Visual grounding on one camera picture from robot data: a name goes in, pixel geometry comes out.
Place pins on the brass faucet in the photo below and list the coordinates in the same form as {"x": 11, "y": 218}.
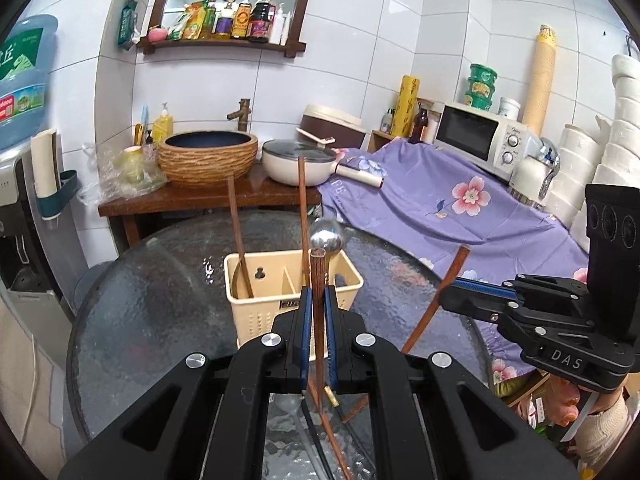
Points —
{"x": 241, "y": 115}

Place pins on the brown white rice cooker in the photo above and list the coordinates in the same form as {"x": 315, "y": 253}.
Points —
{"x": 328, "y": 123}

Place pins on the yellow soap dispenser bottle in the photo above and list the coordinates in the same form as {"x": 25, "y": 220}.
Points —
{"x": 163, "y": 126}

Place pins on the cream plastic utensil basket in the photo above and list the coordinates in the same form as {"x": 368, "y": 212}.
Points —
{"x": 260, "y": 287}

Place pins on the white microwave oven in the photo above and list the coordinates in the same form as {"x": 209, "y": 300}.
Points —
{"x": 494, "y": 143}

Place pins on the yellow roll of wrap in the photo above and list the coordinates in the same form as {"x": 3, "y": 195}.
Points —
{"x": 404, "y": 109}

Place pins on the cream pot with glass lid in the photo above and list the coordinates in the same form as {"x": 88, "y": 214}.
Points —
{"x": 280, "y": 159}

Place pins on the water dispenser machine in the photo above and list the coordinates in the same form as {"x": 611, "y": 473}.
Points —
{"x": 33, "y": 295}

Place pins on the silver spoon in basket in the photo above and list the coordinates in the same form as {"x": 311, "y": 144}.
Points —
{"x": 327, "y": 234}

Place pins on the tall chopstick in basket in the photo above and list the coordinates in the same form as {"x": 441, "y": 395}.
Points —
{"x": 305, "y": 266}

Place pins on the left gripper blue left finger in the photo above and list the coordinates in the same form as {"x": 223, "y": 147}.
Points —
{"x": 298, "y": 338}

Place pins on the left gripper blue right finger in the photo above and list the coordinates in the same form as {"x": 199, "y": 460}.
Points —
{"x": 339, "y": 342}

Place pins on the woven basket sink bowl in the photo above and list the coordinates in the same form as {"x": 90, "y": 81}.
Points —
{"x": 202, "y": 159}

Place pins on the chopstick standing in basket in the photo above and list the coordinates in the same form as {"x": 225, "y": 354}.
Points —
{"x": 236, "y": 227}

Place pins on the brown chopstick on table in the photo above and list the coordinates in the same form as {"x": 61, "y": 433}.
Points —
{"x": 341, "y": 460}

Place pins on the dark soy sauce bottle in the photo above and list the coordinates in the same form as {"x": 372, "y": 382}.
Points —
{"x": 261, "y": 19}

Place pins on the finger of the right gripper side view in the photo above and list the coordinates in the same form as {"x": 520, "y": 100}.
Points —
{"x": 474, "y": 299}

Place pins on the purple floral cloth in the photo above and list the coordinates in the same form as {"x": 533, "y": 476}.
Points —
{"x": 432, "y": 202}

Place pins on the green hanging packet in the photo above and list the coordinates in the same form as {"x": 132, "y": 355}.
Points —
{"x": 127, "y": 32}

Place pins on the right hand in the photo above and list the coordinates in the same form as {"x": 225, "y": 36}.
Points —
{"x": 561, "y": 398}

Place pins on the black chopstick gold band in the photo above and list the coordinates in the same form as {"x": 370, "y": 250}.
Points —
{"x": 353, "y": 433}

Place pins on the green instant noodle cups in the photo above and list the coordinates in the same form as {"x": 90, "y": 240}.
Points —
{"x": 481, "y": 87}

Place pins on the brown wooden chopstick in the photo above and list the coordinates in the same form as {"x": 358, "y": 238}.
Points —
{"x": 318, "y": 284}
{"x": 451, "y": 274}

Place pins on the stack of white bowls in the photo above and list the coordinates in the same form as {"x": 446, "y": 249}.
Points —
{"x": 611, "y": 156}

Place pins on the dark wooden sink table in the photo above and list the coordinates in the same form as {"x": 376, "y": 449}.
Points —
{"x": 133, "y": 220}

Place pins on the blue water jug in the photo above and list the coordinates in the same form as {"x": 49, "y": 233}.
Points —
{"x": 26, "y": 61}

